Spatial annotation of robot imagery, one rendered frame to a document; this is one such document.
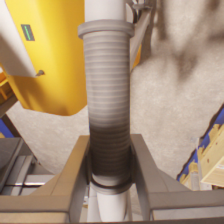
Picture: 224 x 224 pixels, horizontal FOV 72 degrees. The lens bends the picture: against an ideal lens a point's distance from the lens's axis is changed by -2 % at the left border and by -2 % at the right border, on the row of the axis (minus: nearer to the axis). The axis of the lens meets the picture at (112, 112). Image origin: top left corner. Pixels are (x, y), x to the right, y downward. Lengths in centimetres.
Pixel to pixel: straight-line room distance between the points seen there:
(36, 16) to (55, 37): 9
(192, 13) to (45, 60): 111
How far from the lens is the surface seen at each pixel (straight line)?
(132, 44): 56
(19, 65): 84
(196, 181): 207
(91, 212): 19
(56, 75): 76
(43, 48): 71
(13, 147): 25
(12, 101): 101
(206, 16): 147
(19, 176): 24
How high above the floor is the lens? 141
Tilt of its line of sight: 44 degrees down
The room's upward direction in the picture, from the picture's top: 159 degrees counter-clockwise
